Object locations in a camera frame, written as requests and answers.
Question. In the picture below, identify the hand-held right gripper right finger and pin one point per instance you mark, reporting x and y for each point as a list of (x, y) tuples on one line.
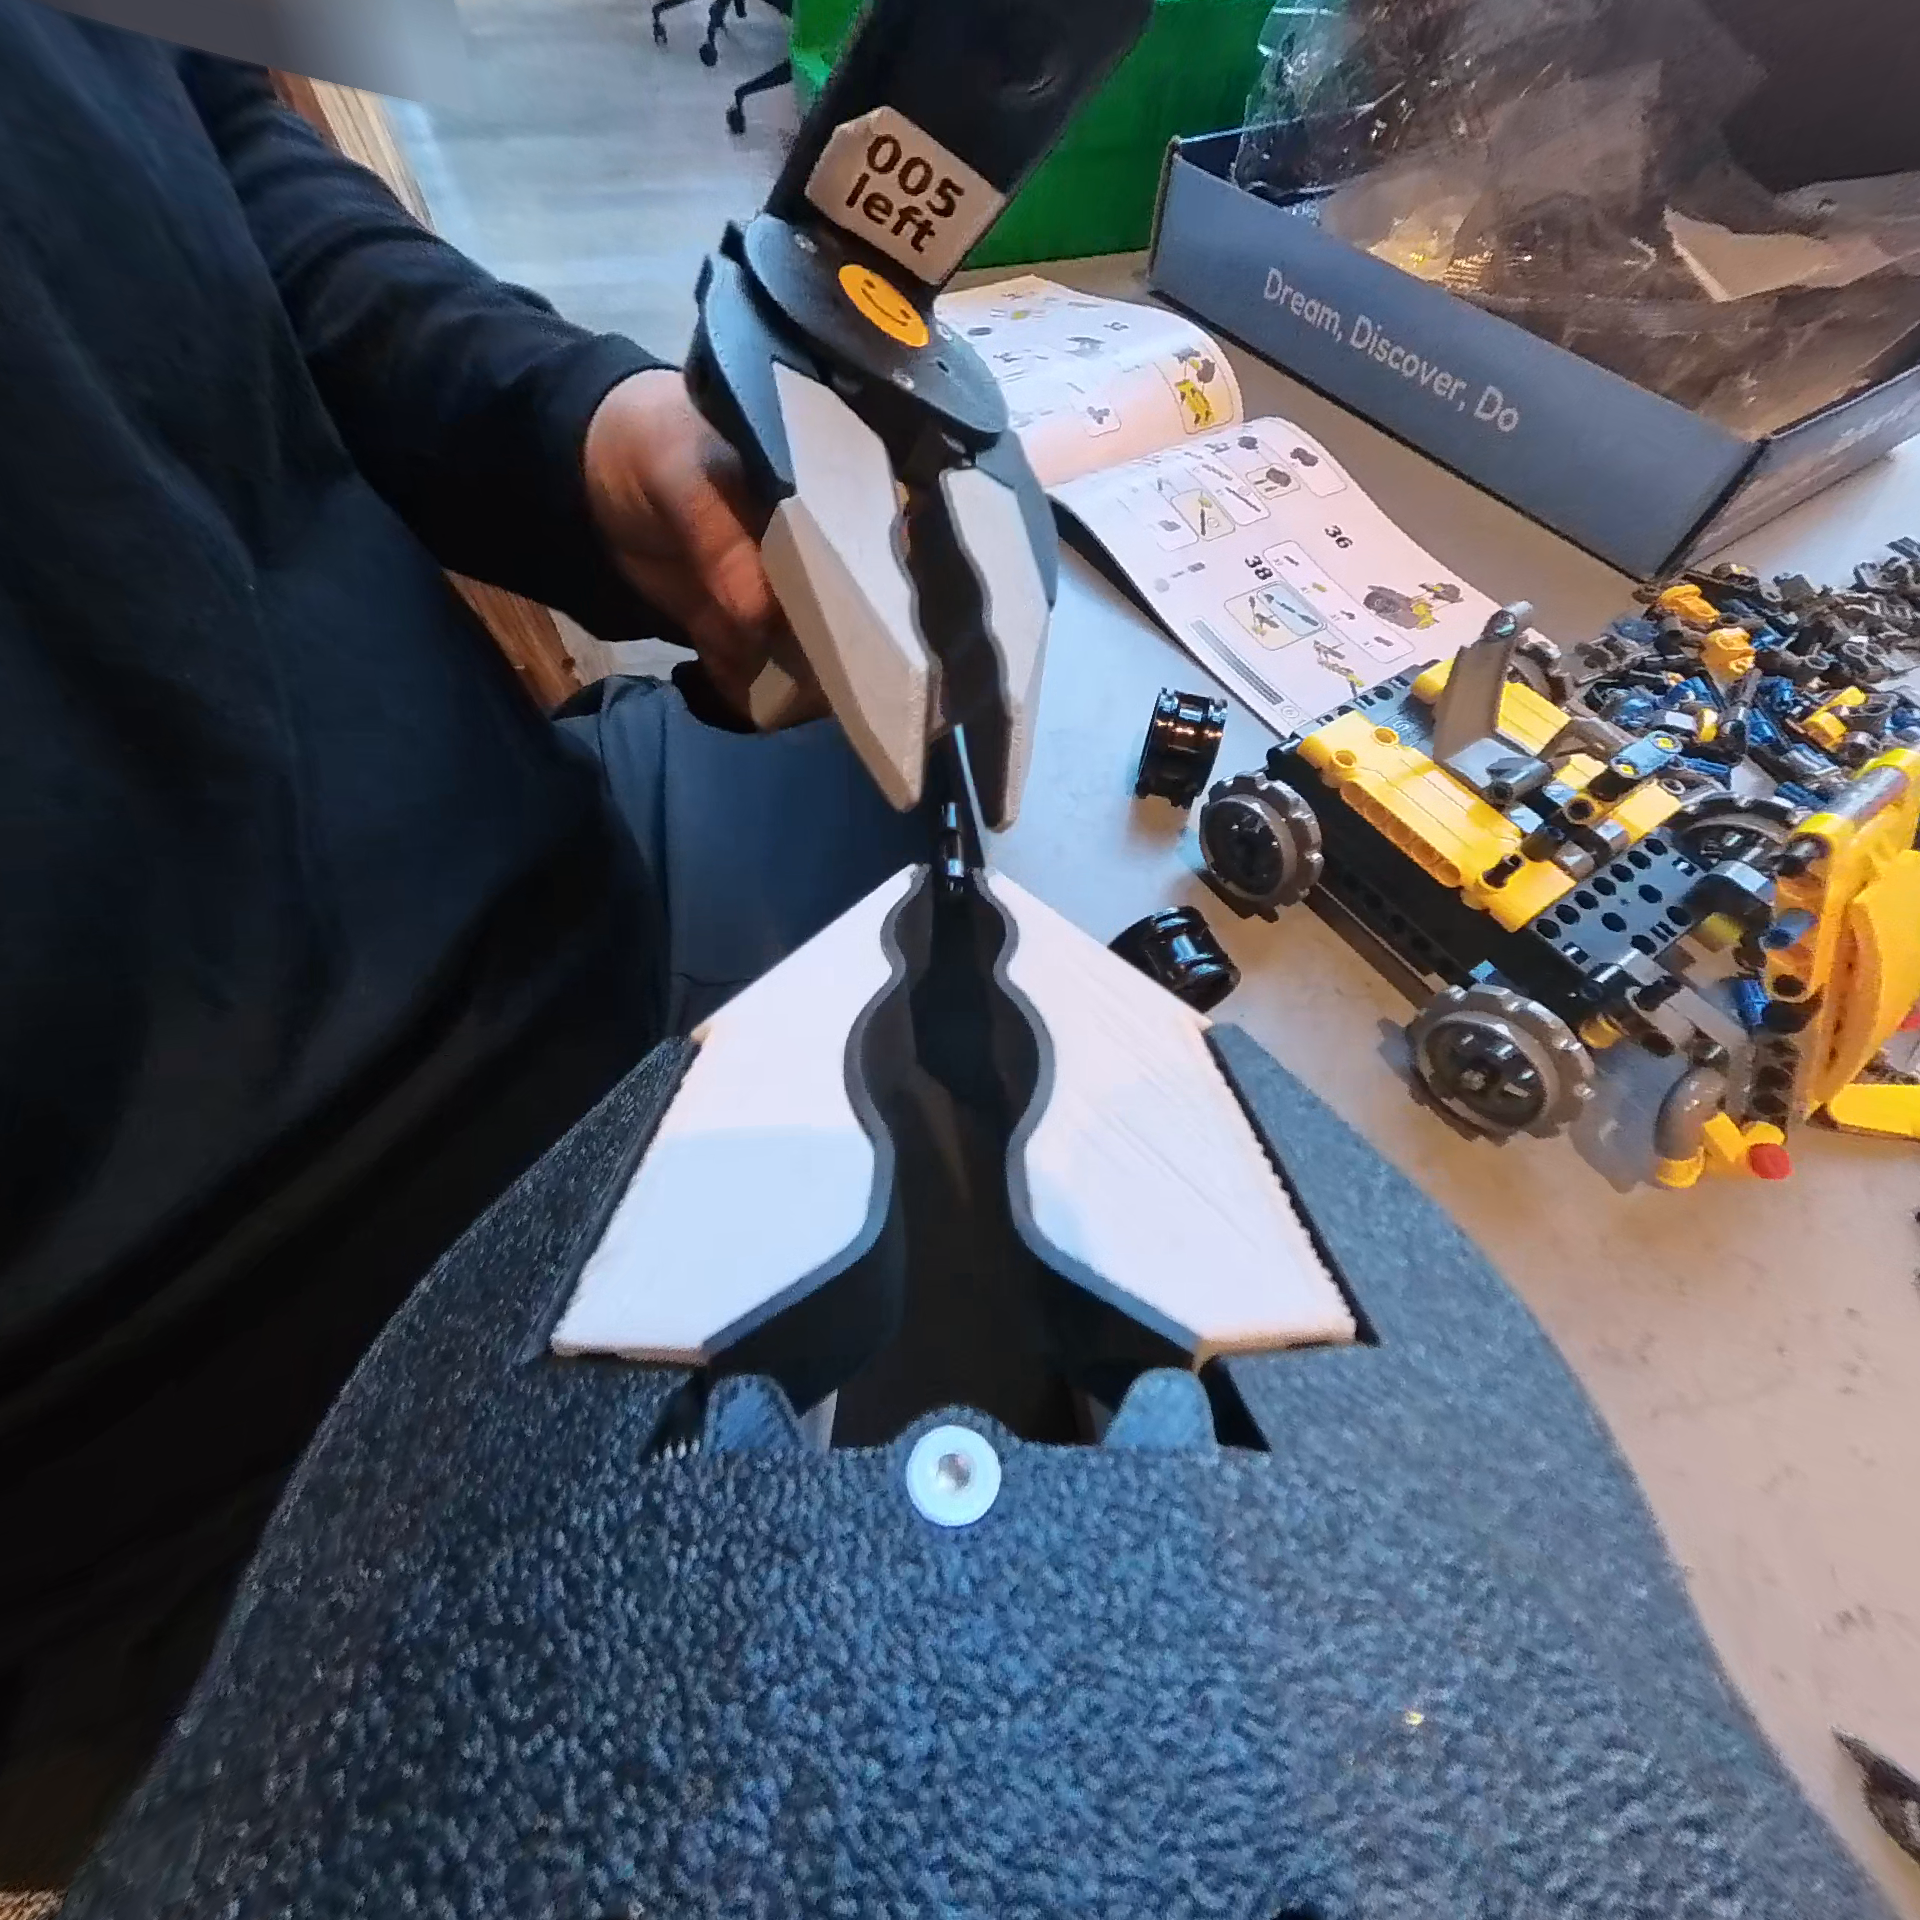
[(1172, 1185)]

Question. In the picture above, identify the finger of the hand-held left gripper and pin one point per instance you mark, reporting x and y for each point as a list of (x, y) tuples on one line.
[(839, 600), (1004, 615)]

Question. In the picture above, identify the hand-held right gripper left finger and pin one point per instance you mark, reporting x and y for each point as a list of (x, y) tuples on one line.
[(751, 1171)]

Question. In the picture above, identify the black toy wheel rim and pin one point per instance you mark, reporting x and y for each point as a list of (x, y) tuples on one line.
[(1179, 955), (1179, 747)]

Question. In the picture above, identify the small black axle pin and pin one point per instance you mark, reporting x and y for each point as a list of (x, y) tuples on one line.
[(954, 848)]

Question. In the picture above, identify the person's left forearm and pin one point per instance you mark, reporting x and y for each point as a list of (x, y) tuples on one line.
[(452, 345)]

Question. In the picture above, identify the person's left hand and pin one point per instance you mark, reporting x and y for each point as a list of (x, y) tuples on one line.
[(675, 511)]

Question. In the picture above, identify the open instruction manual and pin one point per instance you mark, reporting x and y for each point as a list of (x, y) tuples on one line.
[(1202, 511)]

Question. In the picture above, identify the person's grey trouser leg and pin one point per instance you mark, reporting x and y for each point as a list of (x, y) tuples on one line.
[(751, 809)]

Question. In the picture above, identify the green partition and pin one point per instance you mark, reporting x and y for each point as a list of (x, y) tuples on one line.
[(1142, 149)]

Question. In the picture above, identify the black office chair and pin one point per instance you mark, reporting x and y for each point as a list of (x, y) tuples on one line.
[(757, 84)]

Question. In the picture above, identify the yellow black brick vehicle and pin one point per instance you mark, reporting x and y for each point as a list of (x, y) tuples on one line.
[(1412, 780)]

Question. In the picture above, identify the person's black sweater torso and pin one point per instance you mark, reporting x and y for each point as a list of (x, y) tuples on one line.
[(224, 902)]

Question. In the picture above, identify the clear plastic bags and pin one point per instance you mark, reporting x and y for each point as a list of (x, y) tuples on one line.
[(1501, 149)]

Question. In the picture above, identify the dark blue cardboard box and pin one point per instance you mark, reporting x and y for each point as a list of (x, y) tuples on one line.
[(1651, 495)]

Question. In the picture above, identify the pile of loose brick pieces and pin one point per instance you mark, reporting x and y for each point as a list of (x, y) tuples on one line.
[(1771, 661)]

